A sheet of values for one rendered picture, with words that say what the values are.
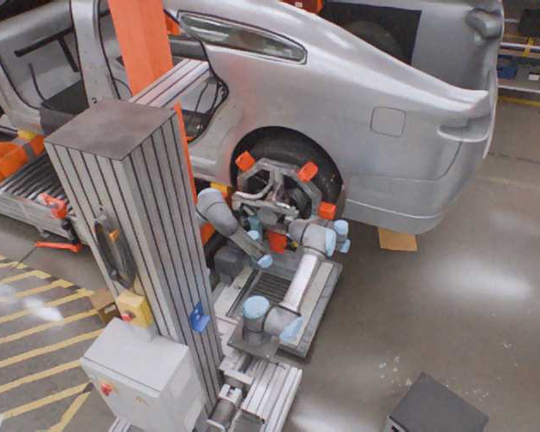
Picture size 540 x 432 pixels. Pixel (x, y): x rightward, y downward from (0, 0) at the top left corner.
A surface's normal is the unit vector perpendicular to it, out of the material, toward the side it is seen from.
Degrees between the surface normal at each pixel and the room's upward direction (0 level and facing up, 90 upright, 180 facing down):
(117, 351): 0
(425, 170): 90
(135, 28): 90
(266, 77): 81
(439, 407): 0
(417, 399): 0
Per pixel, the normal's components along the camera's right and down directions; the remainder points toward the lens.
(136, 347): -0.03, -0.72
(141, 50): -0.41, 0.64
